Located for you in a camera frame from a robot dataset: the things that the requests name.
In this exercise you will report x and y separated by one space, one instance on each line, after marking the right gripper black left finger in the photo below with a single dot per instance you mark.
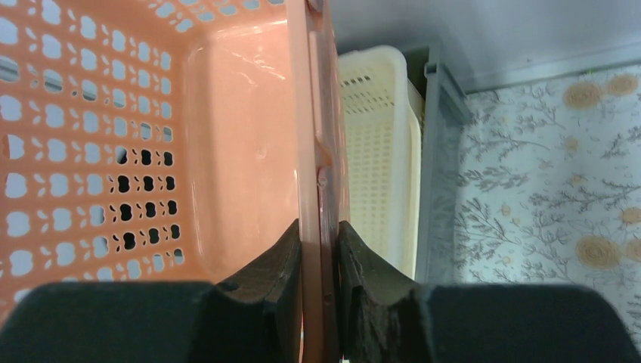
252 316

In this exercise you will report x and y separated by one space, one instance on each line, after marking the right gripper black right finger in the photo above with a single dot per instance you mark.
388 317

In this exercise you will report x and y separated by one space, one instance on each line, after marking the cream plastic laundry basket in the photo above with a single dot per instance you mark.
382 116

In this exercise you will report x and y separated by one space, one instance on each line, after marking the pink perforated plastic basket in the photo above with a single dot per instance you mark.
147 141

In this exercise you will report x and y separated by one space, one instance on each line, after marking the grey plastic storage bin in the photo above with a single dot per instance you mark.
445 115

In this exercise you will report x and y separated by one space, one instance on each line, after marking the floral patterned table mat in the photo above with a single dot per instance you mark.
549 187

